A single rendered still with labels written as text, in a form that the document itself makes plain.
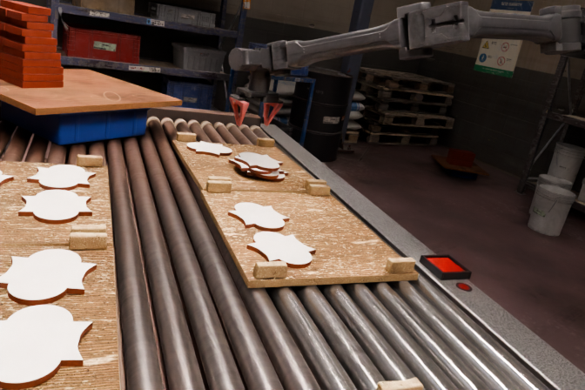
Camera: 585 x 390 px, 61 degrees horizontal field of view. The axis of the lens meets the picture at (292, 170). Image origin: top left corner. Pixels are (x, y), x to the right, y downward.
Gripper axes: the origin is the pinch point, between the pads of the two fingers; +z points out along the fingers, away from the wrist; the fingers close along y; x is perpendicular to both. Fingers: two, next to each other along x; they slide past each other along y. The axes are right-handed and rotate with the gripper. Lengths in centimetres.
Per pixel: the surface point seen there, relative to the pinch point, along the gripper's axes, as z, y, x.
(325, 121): 70, 273, 229
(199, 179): 12.7, -19.3, -6.8
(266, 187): 12.6, -4.9, -16.1
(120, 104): 3.1, -25.2, 30.1
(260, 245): 11, -28, -43
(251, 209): 11.2, -19.2, -28.4
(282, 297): 14, -32, -56
